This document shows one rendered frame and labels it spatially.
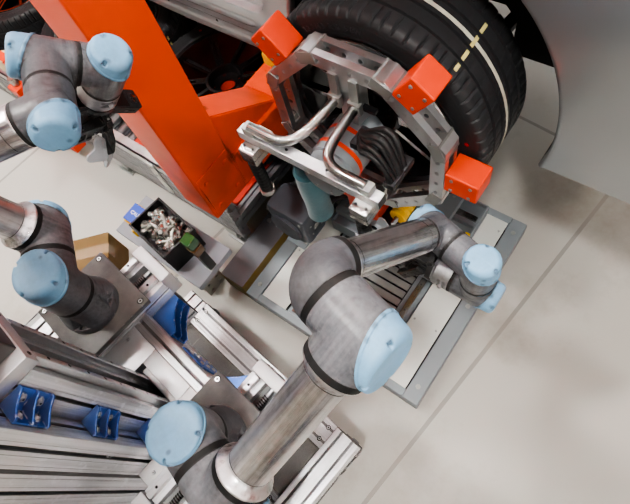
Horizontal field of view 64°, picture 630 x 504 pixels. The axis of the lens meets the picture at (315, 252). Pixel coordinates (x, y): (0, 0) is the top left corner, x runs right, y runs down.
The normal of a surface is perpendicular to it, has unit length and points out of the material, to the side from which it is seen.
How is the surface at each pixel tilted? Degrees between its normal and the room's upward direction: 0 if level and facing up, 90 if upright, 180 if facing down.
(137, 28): 90
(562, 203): 0
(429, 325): 0
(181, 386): 0
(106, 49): 42
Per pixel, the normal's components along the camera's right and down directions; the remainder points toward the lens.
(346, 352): -0.58, 0.14
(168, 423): -0.26, -0.50
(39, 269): -0.13, -0.30
